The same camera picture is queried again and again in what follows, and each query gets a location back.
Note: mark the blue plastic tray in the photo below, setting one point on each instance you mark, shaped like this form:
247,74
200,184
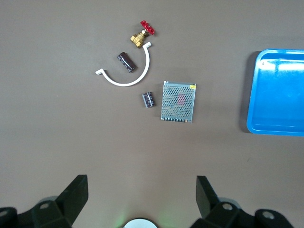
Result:
278,95

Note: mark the metal mesh power supply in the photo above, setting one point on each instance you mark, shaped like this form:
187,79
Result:
178,102

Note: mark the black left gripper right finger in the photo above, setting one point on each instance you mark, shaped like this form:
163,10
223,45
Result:
206,197

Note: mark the white curved plastic clamp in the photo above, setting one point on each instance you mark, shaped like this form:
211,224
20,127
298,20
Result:
123,83

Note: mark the long brown electrolytic capacitor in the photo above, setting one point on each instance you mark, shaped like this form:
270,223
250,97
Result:
126,62

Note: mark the black small terminal block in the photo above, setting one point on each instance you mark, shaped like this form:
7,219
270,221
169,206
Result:
148,99

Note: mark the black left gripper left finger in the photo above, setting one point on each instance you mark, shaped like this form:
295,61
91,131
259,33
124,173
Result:
71,197

